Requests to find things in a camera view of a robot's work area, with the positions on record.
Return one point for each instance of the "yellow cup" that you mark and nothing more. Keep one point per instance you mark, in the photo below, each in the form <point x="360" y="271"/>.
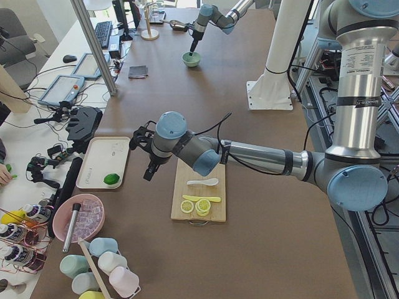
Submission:
<point x="90" y="294"/>

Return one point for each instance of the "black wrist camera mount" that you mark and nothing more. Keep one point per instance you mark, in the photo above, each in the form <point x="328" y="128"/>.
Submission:
<point x="142" y="137"/>

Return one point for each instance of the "light blue cup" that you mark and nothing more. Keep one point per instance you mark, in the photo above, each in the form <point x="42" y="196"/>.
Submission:
<point x="100" y="245"/>

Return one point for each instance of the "blue teach pendant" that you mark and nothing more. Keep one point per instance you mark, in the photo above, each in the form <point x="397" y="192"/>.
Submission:
<point x="87" y="67"/>
<point x="64" y="88"/>

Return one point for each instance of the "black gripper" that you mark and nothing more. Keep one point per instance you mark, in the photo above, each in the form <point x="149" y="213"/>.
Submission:
<point x="154" y="161"/>
<point x="196" y="36"/>

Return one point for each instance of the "black computer mouse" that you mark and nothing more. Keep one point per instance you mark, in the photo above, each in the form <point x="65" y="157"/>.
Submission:
<point x="69" y="58"/>

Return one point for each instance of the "pink cup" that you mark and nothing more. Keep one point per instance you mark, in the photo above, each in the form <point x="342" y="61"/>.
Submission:
<point x="125" y="282"/>

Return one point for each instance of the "copper wire bottle rack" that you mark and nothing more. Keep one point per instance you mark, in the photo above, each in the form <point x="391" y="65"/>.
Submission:
<point x="24" y="246"/>

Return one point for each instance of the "green cup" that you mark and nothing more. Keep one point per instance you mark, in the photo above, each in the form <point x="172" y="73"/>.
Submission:
<point x="72" y="265"/>

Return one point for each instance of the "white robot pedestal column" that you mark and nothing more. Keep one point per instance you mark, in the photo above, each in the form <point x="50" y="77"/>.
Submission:
<point x="272" y="91"/>

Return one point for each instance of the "folded grey cloth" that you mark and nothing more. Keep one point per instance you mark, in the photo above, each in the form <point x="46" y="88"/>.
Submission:
<point x="140" y="71"/>

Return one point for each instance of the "blue teach pendant far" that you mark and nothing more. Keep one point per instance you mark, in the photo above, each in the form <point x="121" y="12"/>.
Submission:
<point x="87" y="67"/>

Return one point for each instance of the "yellow plastic knife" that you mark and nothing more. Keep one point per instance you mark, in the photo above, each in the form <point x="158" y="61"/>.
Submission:
<point x="198" y="198"/>

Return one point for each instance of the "green lime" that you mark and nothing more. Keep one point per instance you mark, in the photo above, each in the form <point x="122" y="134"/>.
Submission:
<point x="111" y="179"/>

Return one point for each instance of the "wooden mug tree stand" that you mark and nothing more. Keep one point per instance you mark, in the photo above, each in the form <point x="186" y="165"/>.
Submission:
<point x="148" y="8"/>

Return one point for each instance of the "white wire cup rack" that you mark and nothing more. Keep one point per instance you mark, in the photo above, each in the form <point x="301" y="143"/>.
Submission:
<point x="98" y="278"/>

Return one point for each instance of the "stacked lemon slices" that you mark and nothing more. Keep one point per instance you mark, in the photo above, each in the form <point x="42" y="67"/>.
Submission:
<point x="203" y="207"/>

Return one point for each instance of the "lemon slice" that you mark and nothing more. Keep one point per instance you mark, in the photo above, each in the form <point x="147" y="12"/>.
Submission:
<point x="187" y="206"/>

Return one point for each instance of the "metal ice scoop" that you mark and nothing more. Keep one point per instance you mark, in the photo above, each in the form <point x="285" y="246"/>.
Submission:
<point x="177" y="25"/>

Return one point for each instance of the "light green ceramic bowl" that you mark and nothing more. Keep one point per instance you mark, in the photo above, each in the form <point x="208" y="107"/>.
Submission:
<point x="191" y="59"/>

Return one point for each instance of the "pink bowl with ice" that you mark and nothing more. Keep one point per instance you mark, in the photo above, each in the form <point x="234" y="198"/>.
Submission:
<point x="90" y="218"/>

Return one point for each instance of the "white mint cup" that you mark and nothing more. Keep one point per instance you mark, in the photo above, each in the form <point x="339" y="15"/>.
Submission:
<point x="108" y="261"/>

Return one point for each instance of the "white ceramic spoon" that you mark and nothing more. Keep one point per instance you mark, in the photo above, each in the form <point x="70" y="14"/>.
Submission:
<point x="203" y="182"/>

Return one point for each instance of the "cream rabbit tray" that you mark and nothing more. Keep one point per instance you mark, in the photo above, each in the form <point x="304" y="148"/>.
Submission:
<point x="105" y="155"/>

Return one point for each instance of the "wooden cutting board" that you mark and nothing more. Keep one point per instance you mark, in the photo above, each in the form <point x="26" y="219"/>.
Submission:
<point x="184" y="174"/>

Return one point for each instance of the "aluminium frame post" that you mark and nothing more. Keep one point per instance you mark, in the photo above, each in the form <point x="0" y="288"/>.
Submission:
<point x="89" y="33"/>

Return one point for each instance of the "yellow lemon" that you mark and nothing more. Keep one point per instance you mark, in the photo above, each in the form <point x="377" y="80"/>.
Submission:
<point x="14" y="217"/>

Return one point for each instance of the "black monitor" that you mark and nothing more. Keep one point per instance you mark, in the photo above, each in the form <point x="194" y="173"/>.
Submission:
<point x="126" y="33"/>

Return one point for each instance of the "steel muddler black tip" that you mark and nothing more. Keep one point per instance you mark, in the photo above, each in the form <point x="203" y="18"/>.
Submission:
<point x="70" y="231"/>

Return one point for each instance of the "black keyboard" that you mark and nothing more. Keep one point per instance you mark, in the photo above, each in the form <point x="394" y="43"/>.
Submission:
<point x="103" y="32"/>

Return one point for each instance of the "blue teach pendant near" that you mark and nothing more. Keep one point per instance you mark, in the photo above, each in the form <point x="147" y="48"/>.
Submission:
<point x="64" y="88"/>

